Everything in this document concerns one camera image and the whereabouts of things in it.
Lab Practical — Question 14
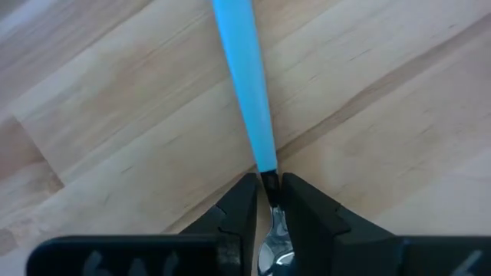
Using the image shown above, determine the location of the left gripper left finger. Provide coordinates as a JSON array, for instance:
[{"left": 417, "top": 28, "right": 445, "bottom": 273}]
[{"left": 25, "top": 172, "right": 259, "bottom": 276}]

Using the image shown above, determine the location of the light blue handled spoon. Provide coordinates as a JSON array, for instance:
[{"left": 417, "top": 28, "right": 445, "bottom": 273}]
[{"left": 210, "top": 0, "right": 296, "bottom": 276}]

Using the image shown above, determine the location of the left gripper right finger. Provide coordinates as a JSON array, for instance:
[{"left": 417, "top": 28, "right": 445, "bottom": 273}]
[{"left": 282, "top": 172, "right": 491, "bottom": 276}]

